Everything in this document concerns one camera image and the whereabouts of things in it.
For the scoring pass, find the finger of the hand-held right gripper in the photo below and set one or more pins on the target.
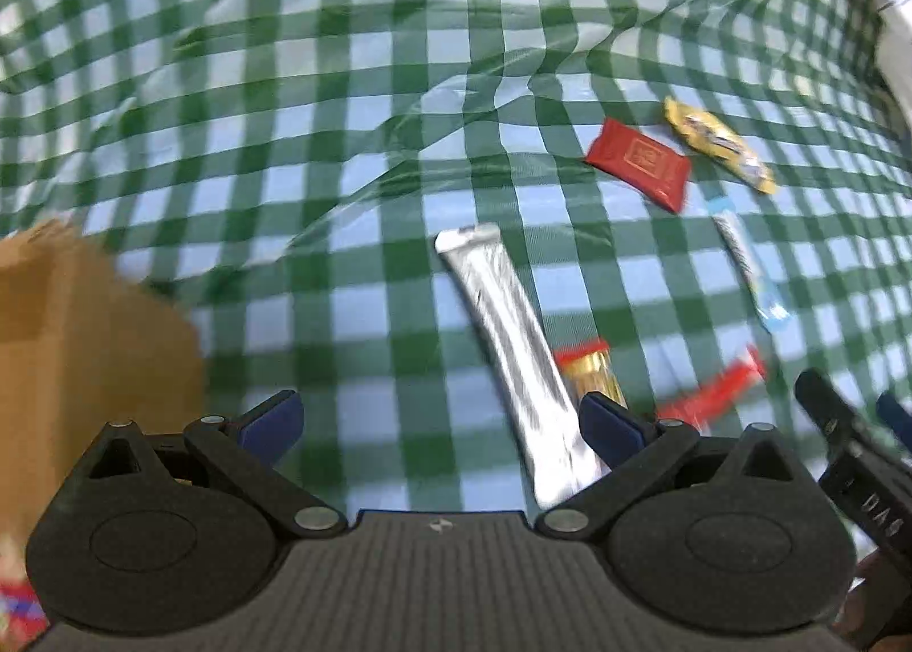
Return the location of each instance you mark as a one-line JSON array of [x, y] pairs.
[[898, 417], [826, 410]]

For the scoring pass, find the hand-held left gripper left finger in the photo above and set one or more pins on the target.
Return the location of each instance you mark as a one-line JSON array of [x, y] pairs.
[[274, 421]]

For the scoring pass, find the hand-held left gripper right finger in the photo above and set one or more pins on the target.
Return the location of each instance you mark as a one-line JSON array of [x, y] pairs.
[[611, 427]]

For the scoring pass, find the gold peanut bar red ends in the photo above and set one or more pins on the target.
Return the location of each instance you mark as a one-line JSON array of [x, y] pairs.
[[595, 374]]

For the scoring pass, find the red stick snack packet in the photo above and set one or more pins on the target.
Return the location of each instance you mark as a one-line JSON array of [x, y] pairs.
[[705, 397]]

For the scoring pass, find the silver foil snack packet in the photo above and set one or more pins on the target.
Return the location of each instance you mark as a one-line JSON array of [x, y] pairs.
[[499, 310]]

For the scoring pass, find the white stick packet blue ends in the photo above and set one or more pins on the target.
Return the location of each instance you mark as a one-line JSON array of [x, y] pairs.
[[741, 260]]

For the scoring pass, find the brown cardboard box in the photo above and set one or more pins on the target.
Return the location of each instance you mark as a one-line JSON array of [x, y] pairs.
[[85, 338]]

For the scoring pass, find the yellow snack packet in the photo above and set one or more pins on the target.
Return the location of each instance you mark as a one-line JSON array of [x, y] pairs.
[[712, 135]]

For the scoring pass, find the red and white snack packet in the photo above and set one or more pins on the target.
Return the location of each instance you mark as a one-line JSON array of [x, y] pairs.
[[18, 606]]

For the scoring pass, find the green checkered bed cover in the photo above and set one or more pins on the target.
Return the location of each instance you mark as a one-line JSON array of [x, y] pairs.
[[356, 89]]

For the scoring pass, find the white bed sheet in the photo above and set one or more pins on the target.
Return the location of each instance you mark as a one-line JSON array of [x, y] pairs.
[[894, 18]]

